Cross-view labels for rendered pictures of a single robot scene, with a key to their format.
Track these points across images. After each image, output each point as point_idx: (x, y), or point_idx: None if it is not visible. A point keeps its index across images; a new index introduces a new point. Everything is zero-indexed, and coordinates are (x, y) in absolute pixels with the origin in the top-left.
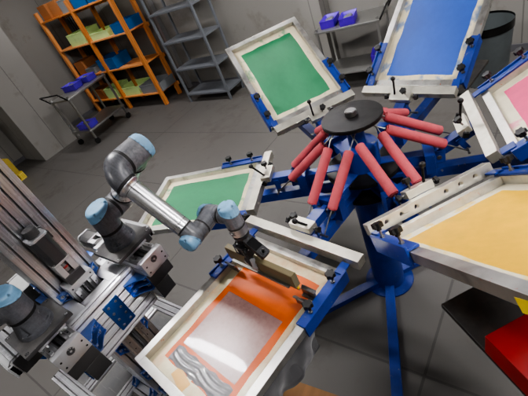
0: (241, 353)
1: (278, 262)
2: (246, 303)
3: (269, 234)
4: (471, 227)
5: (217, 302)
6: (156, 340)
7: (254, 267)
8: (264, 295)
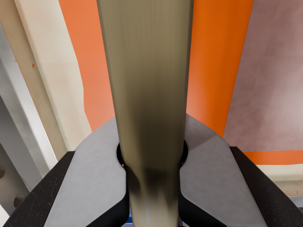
0: None
1: (70, 97)
2: (242, 85)
3: (15, 181)
4: None
5: (258, 155)
6: None
7: (212, 131)
8: (193, 52)
